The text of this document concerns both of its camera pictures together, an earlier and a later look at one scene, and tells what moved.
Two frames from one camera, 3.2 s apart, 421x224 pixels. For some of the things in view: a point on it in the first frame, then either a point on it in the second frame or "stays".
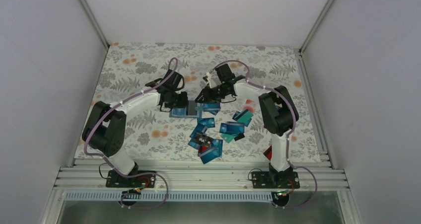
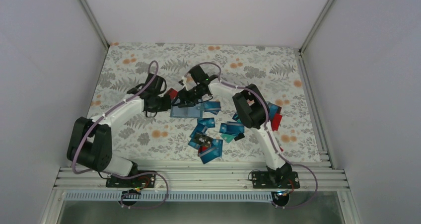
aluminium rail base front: [201, 175] stays
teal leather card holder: [193, 110] stays
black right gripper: [207, 96] to [181, 94]
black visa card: [201, 139] stays
